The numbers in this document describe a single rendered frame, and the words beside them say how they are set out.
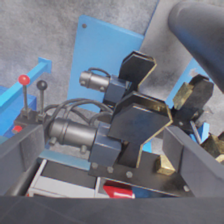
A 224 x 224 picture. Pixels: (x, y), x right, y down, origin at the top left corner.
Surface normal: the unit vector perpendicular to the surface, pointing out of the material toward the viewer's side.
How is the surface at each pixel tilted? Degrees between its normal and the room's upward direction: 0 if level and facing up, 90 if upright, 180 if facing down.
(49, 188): 90
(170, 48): 0
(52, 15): 0
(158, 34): 0
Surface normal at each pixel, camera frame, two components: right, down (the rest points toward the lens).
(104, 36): -0.11, 0.62
